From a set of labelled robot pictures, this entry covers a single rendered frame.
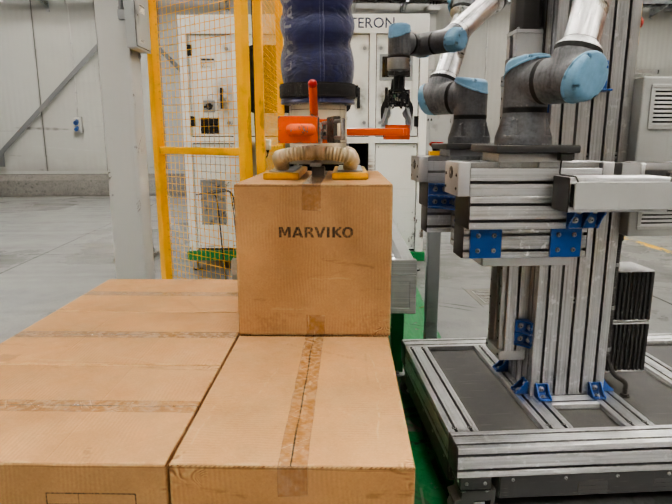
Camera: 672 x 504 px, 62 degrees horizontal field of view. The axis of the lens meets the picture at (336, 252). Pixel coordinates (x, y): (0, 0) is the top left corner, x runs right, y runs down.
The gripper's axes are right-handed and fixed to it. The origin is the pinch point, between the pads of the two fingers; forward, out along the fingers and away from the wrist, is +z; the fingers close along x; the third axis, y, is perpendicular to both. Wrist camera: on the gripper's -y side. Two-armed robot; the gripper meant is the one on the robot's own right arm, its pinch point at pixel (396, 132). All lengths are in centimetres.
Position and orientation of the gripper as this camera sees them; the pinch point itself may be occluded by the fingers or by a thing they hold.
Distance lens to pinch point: 200.9
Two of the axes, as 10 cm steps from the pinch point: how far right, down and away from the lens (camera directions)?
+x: 10.0, 0.1, -0.1
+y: -0.1, 1.9, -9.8
